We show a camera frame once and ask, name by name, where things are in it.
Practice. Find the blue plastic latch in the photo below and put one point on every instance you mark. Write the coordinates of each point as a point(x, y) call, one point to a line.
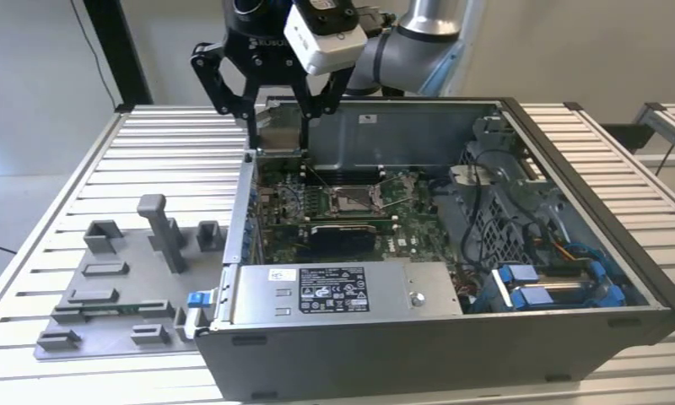
point(196, 299)

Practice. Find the silver square CPU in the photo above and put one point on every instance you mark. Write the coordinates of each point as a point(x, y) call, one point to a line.
point(280, 139)

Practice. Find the white sticker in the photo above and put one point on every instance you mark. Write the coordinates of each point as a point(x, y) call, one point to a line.
point(368, 118)

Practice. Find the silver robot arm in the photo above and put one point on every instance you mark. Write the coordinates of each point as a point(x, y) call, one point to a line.
point(421, 46)

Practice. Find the RAM slot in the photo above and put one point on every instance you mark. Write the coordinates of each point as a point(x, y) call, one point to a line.
point(332, 219)
point(343, 171)

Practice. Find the green RAM stick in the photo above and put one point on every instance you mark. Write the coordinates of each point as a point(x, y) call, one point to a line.
point(126, 309)

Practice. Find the silver power supply unit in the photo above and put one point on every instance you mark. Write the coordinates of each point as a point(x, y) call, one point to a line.
point(247, 291)

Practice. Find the grey plastic parts rack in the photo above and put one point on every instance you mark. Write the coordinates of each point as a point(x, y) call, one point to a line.
point(124, 257)

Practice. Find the black upright post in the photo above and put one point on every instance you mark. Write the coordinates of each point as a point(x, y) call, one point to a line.
point(117, 50)

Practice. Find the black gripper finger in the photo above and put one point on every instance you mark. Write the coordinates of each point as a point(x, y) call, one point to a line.
point(328, 101)
point(218, 88)

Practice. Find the green motherboard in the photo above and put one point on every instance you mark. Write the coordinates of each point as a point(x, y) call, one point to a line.
point(421, 236)

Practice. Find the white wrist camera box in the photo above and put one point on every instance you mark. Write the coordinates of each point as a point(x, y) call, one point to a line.
point(325, 46)

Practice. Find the blue disk carrier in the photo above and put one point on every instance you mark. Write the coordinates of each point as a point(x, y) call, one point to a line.
point(531, 297)
point(524, 273)

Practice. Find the black open PC case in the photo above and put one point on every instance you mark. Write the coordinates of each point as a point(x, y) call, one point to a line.
point(371, 363)

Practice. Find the grey metal drive cage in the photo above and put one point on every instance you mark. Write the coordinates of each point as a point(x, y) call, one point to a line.
point(506, 236)

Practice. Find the CPU socket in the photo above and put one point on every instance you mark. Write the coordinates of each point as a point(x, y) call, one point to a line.
point(355, 200)

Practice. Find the metal locking lever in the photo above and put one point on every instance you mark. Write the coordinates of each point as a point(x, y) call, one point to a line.
point(399, 192)
point(319, 177)

